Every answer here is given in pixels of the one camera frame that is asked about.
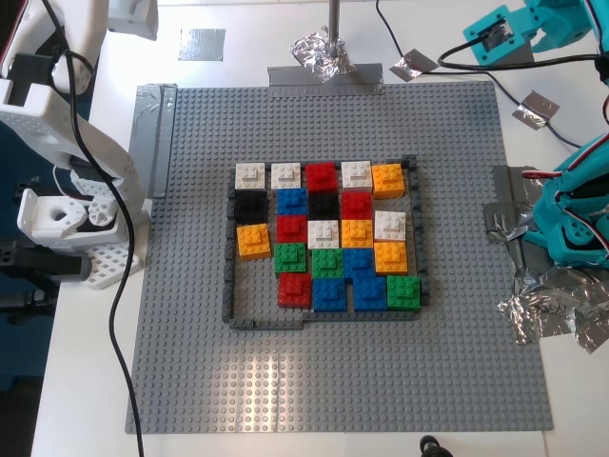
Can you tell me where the black table clamp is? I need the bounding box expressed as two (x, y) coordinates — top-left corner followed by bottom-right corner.
(0, 237), (91, 315)

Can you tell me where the white lego cube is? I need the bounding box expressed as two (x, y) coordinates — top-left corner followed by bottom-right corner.
(235, 162), (266, 190)
(307, 219), (340, 248)
(270, 162), (303, 190)
(374, 210), (406, 242)
(341, 161), (372, 190)

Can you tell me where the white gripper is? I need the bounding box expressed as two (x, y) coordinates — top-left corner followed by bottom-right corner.
(17, 188), (144, 291)

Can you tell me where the long thick black cable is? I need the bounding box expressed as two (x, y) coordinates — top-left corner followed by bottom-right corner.
(40, 0), (147, 457)

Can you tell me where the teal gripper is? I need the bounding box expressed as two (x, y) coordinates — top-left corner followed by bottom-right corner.
(522, 0), (596, 52)

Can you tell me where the dark grey brick frame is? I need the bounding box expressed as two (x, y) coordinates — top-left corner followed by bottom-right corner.
(222, 154), (432, 332)

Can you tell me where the dark grey tape patch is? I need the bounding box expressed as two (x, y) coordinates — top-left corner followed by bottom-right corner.
(492, 165), (541, 204)

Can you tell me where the long grey duct tape strip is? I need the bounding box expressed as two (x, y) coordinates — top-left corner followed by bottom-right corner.
(135, 84), (178, 199)

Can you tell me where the large crumpled foil sheet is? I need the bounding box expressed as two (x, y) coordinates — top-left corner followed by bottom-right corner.
(497, 265), (609, 356)

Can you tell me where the thick black camera cable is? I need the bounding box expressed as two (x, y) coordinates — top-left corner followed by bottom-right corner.
(436, 28), (609, 75)

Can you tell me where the orange lego cube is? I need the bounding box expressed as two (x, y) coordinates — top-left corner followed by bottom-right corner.
(373, 241), (409, 276)
(370, 163), (406, 200)
(341, 218), (374, 249)
(236, 222), (272, 262)

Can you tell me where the crumpled silver tape patch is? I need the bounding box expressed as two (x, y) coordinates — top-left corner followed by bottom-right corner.
(511, 89), (560, 130)
(389, 47), (439, 83)

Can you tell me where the teal camera mount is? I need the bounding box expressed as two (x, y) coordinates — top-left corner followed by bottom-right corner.
(463, 9), (534, 63)

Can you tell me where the red lego cube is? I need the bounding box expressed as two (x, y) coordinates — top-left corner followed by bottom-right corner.
(277, 272), (313, 309)
(341, 191), (373, 221)
(305, 162), (338, 193)
(275, 214), (308, 244)

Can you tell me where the blue lego cube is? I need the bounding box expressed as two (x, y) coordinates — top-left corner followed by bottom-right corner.
(312, 277), (347, 313)
(276, 188), (308, 216)
(343, 248), (376, 278)
(352, 275), (387, 313)

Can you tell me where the black knob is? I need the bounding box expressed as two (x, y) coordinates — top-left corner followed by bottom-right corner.
(419, 435), (453, 457)

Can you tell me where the large grey lego baseplate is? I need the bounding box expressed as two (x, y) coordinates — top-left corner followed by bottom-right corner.
(124, 81), (554, 435)

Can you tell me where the grey metal pole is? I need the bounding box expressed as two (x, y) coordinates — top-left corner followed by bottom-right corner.
(326, 0), (344, 49)

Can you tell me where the thin black cable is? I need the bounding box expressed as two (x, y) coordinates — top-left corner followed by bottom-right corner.
(375, 0), (581, 149)

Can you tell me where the crumpled foil around pole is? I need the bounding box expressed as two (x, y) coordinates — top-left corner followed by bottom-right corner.
(289, 27), (358, 85)

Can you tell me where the green lego cube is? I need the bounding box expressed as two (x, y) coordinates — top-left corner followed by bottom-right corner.
(273, 242), (307, 275)
(311, 248), (344, 280)
(385, 274), (422, 311)

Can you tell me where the black lego cube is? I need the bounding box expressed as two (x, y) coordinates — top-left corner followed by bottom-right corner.
(234, 189), (267, 224)
(307, 191), (340, 221)

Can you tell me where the silver tape rectangle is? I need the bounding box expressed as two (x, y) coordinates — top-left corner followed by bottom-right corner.
(178, 28), (227, 62)

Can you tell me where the crumpled grey duct tape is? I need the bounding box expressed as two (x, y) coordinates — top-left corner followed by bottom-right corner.
(482, 199), (537, 247)

